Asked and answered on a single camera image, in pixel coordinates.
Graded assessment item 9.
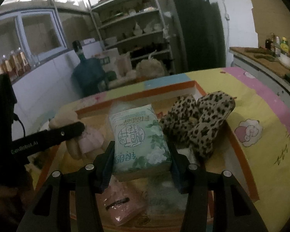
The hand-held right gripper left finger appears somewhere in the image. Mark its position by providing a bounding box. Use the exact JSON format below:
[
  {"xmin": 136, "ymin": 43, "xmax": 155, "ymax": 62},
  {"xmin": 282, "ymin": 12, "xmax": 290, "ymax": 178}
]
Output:
[{"xmin": 17, "ymin": 140, "xmax": 116, "ymax": 232}]

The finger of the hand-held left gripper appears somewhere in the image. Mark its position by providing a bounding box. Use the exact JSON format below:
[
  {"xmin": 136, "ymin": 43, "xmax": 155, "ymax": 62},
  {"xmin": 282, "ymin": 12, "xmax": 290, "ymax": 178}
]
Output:
[{"xmin": 47, "ymin": 121, "xmax": 85, "ymax": 146}]

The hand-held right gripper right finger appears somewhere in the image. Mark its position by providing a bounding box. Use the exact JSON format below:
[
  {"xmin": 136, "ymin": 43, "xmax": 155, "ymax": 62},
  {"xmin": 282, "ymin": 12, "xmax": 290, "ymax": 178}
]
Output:
[{"xmin": 168, "ymin": 141, "xmax": 269, "ymax": 232}]

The beige plush rabbit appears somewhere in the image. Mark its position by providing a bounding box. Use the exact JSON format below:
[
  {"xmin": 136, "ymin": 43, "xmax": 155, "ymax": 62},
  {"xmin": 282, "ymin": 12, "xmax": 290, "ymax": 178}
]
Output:
[{"xmin": 48, "ymin": 111, "xmax": 104, "ymax": 160}]

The shallow orange-rimmed cardboard box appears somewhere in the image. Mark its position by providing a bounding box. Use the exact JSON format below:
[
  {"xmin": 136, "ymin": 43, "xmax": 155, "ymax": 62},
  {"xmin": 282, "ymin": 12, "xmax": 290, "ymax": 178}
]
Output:
[{"xmin": 34, "ymin": 81, "xmax": 260, "ymax": 232}]

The pink towel pack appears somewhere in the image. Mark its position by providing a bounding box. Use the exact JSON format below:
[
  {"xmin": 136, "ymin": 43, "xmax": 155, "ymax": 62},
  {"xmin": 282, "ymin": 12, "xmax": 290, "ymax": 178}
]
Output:
[{"xmin": 97, "ymin": 176, "xmax": 148, "ymax": 226}]

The green floral tissue pack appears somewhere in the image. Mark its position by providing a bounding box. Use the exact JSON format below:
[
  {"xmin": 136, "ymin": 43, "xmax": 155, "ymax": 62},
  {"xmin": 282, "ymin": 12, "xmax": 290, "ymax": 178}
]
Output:
[{"xmin": 109, "ymin": 104, "xmax": 173, "ymax": 182}]

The leopard print slipper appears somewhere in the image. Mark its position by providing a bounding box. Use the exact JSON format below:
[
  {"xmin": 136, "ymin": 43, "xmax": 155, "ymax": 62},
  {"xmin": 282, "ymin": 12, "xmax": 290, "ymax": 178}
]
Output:
[
  {"xmin": 188, "ymin": 91, "xmax": 236, "ymax": 160},
  {"xmin": 159, "ymin": 95, "xmax": 199, "ymax": 148}
]

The person's left forearm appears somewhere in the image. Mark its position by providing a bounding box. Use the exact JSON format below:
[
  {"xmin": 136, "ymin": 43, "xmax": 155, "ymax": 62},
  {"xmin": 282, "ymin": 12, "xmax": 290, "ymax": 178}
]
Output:
[{"xmin": 0, "ymin": 169, "xmax": 37, "ymax": 232}]

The blue water jug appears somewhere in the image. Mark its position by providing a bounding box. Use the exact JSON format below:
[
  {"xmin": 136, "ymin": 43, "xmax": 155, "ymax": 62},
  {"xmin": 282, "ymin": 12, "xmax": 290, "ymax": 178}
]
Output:
[{"xmin": 71, "ymin": 57, "xmax": 118, "ymax": 97}]

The slim amber liquid bottle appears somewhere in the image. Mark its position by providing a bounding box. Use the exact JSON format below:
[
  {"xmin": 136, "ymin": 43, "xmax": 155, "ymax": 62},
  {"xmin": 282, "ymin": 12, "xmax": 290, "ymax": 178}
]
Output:
[
  {"xmin": 13, "ymin": 50, "xmax": 22, "ymax": 75},
  {"xmin": 20, "ymin": 48, "xmax": 31, "ymax": 72},
  {"xmin": 5, "ymin": 53, "xmax": 14, "ymax": 78}
]

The white sack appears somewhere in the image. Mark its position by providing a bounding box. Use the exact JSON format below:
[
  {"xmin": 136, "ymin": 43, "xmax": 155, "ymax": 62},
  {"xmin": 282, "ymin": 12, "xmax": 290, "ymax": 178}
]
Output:
[{"xmin": 94, "ymin": 48, "xmax": 120, "ymax": 73}]

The black water jug pump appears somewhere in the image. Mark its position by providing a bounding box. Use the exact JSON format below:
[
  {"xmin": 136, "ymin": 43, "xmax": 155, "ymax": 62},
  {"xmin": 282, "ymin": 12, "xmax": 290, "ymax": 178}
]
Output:
[{"xmin": 72, "ymin": 40, "xmax": 86, "ymax": 61}]

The colourful cartoon table cover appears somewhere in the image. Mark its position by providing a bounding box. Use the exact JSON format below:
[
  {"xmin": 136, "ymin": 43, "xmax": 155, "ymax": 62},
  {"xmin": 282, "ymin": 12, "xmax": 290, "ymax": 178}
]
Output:
[{"xmin": 34, "ymin": 66, "xmax": 290, "ymax": 232}]

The sliding glass window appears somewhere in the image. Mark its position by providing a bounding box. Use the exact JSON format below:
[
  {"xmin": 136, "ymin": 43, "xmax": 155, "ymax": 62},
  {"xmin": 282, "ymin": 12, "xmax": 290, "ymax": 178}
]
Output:
[{"xmin": 0, "ymin": 10, "xmax": 68, "ymax": 61}]

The clear plastic bag of food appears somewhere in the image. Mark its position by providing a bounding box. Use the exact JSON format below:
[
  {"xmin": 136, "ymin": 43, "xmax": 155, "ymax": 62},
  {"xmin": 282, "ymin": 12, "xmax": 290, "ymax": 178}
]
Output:
[{"xmin": 135, "ymin": 53, "xmax": 166, "ymax": 78}]

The group of white bowls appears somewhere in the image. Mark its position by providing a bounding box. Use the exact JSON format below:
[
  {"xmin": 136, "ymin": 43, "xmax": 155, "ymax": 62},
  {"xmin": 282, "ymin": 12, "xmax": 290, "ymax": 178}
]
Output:
[{"xmin": 126, "ymin": 22, "xmax": 162, "ymax": 38}]

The white metal shelf rack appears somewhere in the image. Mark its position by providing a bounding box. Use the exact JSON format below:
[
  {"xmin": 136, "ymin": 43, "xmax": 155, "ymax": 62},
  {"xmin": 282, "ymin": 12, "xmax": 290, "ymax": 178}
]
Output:
[{"xmin": 89, "ymin": 0, "xmax": 174, "ymax": 75}]

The kitchen counter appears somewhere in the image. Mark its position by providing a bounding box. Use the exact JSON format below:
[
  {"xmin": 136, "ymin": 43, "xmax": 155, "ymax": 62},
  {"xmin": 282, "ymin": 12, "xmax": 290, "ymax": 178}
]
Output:
[{"xmin": 229, "ymin": 46, "xmax": 290, "ymax": 97}]

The dark refrigerator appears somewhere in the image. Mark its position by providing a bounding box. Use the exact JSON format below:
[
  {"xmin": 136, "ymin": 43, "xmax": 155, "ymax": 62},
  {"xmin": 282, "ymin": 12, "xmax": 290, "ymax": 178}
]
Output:
[{"xmin": 168, "ymin": 0, "xmax": 226, "ymax": 74}]

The white bowl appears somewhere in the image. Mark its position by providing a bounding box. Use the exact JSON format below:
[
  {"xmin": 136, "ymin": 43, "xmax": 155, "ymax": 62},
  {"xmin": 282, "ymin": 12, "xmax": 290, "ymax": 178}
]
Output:
[{"xmin": 279, "ymin": 53, "xmax": 290, "ymax": 67}]

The cluster of condiment bottles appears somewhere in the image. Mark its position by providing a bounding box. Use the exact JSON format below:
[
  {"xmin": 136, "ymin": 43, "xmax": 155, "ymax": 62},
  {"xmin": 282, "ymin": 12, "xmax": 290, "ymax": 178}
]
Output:
[{"xmin": 264, "ymin": 32, "xmax": 290, "ymax": 56}]

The black cable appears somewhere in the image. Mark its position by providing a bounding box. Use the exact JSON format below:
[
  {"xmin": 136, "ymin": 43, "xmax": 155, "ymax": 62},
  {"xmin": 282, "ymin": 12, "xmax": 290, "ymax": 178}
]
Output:
[{"xmin": 14, "ymin": 115, "xmax": 26, "ymax": 139}]

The white wall cable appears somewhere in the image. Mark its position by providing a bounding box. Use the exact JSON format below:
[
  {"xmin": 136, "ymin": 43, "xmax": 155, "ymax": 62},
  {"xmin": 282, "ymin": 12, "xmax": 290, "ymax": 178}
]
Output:
[{"xmin": 216, "ymin": 0, "xmax": 231, "ymax": 46}]

